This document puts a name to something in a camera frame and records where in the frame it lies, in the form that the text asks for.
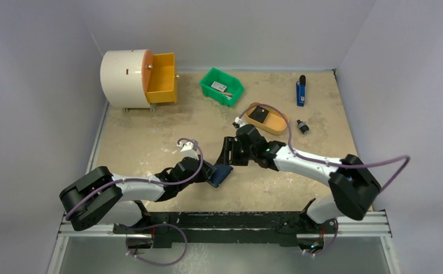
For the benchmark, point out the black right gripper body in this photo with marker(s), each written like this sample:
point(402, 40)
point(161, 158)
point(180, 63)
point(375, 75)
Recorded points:
point(231, 150)

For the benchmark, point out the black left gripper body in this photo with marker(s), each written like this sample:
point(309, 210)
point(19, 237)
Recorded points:
point(201, 177)

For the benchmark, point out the navy blue card holder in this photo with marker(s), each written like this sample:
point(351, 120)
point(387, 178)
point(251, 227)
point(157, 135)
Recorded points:
point(219, 175)

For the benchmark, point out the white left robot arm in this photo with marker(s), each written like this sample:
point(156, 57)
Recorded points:
point(102, 197)

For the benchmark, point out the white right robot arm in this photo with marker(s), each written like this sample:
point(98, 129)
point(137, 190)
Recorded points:
point(353, 189)

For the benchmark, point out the black credit card stack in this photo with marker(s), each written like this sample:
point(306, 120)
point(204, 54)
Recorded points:
point(259, 114)

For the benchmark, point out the tan oval tray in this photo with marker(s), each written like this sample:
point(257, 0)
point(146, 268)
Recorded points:
point(275, 123)

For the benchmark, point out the small black marker cap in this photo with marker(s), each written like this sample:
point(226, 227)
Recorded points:
point(302, 127)

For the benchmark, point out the green plastic bin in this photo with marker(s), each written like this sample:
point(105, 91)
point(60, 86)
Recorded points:
point(234, 87)

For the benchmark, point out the small box in bin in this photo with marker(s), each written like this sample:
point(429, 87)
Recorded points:
point(218, 86)

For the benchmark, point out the blue stapler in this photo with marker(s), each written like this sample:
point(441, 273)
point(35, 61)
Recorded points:
point(300, 91)

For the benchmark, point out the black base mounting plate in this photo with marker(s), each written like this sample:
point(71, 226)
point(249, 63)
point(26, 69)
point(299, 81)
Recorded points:
point(285, 228)

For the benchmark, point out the yellow open drawer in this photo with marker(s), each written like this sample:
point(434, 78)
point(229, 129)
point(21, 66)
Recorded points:
point(163, 84)

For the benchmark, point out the white cylindrical drawer cabinet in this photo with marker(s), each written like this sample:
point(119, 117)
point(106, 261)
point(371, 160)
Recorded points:
point(124, 77)

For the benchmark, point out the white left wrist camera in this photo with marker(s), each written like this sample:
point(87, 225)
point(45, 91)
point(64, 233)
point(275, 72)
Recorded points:
point(188, 148)

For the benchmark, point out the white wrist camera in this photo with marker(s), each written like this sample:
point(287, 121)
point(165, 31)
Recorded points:
point(238, 122)
point(188, 148)

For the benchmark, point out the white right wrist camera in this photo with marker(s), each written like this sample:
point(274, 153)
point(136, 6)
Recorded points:
point(238, 122)

